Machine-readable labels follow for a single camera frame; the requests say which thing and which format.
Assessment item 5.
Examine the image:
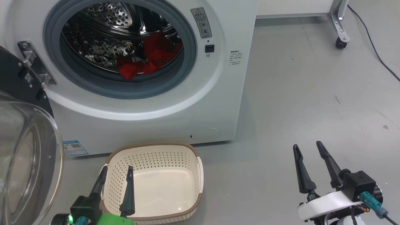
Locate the white table panel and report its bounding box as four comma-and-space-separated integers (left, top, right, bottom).
256, 0, 333, 19

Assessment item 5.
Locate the metal table leg with caster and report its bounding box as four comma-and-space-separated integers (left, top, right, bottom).
327, 0, 350, 49

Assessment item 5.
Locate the white front-load washing machine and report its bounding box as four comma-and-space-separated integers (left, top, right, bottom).
0, 0, 258, 156

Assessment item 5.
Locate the cream perforated laundry basket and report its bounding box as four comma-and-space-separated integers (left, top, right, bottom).
99, 143, 204, 225

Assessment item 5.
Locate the metal door hinge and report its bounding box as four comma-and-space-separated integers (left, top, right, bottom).
18, 41, 57, 89

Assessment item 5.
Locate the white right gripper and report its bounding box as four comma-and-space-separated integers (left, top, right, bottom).
293, 141, 361, 223

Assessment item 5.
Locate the blue energy label sticker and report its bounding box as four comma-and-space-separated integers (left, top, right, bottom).
63, 140, 89, 157

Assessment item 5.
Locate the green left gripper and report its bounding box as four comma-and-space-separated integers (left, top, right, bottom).
90, 166, 137, 225

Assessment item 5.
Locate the teal right camera connector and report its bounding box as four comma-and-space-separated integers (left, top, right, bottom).
359, 192, 388, 219

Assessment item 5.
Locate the white oval filter access cover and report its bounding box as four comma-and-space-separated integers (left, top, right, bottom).
188, 127, 221, 143

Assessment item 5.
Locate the black glass washing machine door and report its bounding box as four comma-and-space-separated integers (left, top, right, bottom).
0, 46, 64, 225

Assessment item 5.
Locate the red and white garment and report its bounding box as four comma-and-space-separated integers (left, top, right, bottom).
116, 31, 184, 81

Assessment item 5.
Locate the black floor cable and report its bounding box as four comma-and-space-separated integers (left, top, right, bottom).
347, 5, 400, 82

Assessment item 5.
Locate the grey warning sticker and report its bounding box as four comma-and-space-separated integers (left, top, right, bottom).
191, 7, 212, 39

